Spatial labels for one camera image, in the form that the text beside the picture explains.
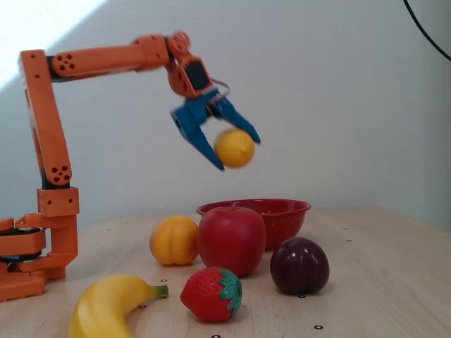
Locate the yellow toy lemon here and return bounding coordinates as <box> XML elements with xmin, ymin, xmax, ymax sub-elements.
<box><xmin>214</xmin><ymin>128</ymin><xmax>256</xmax><ymax>169</ymax></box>

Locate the orange toy peach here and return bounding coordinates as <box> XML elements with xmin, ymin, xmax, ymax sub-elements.
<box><xmin>149</xmin><ymin>215</ymin><xmax>200</xmax><ymax>266</ymax></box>

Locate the yellow toy banana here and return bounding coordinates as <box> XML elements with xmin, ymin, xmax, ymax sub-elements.
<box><xmin>68</xmin><ymin>274</ymin><xmax>170</xmax><ymax>338</ymax></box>

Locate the blue gripper body black servo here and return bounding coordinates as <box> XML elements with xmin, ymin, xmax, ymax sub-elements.
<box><xmin>170</xmin><ymin>88</ymin><xmax>230</xmax><ymax>141</ymax></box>

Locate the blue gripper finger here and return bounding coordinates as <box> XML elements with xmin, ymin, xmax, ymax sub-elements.
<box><xmin>186</xmin><ymin>124</ymin><xmax>227</xmax><ymax>172</ymax></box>
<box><xmin>211</xmin><ymin>96</ymin><xmax>262</xmax><ymax>144</ymax></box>

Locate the thin black cable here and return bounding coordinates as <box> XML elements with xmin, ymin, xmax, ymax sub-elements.
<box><xmin>403</xmin><ymin>0</ymin><xmax>451</xmax><ymax>63</ymax></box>

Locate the red speckled bowl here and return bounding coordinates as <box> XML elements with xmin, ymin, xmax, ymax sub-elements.
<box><xmin>195</xmin><ymin>199</ymin><xmax>312</xmax><ymax>251</ymax></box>

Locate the white red black servo cable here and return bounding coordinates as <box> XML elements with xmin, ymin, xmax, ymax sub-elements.
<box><xmin>211</xmin><ymin>80</ymin><xmax>232</xmax><ymax>105</ymax></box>

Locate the red toy strawberry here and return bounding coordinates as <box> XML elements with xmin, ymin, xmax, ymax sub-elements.
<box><xmin>180</xmin><ymin>266</ymin><xmax>244</xmax><ymax>324</ymax></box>

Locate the orange robot base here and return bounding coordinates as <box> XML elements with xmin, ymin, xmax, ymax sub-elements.
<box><xmin>0</xmin><ymin>187</ymin><xmax>80</xmax><ymax>303</ymax></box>

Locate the red toy apple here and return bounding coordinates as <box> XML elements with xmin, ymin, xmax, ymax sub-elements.
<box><xmin>197</xmin><ymin>206</ymin><xmax>267</xmax><ymax>278</ymax></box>

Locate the dark purple toy plum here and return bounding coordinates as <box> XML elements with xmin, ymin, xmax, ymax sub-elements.
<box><xmin>270</xmin><ymin>237</ymin><xmax>331</xmax><ymax>296</ymax></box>

